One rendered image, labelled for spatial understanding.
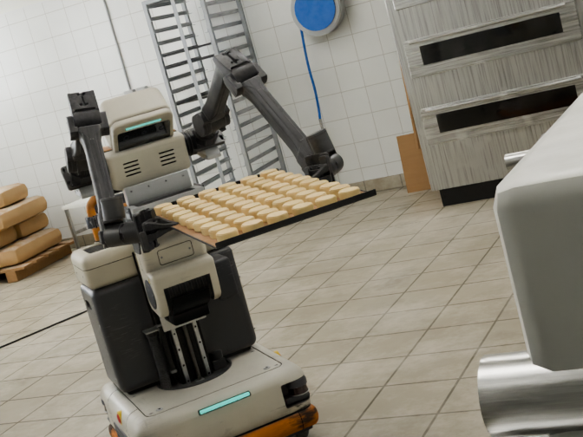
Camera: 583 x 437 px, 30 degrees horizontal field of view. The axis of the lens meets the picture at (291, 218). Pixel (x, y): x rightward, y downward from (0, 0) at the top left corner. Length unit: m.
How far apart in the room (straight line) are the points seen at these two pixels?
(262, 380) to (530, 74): 3.55
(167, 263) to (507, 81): 3.62
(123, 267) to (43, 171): 5.88
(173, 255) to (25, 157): 6.23
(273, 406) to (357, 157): 4.71
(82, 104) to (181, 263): 0.77
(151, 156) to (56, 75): 5.87
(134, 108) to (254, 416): 1.11
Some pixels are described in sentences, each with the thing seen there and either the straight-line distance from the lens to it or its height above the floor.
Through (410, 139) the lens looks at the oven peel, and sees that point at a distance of 7.79.
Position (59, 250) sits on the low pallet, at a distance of 9.16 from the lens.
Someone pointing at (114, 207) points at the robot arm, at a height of 1.08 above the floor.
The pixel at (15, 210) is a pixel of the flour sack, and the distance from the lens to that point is 8.98.
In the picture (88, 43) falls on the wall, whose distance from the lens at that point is 9.14.
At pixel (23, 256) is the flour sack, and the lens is 8.91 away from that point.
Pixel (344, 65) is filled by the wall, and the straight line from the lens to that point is 8.13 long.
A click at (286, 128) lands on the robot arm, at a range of 3.04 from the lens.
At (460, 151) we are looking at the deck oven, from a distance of 6.91.
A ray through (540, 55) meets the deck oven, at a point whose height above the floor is 0.82.
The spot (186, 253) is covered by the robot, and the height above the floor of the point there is 0.76.
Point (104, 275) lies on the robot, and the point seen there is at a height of 0.73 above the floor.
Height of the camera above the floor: 1.40
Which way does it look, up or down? 10 degrees down
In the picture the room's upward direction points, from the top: 15 degrees counter-clockwise
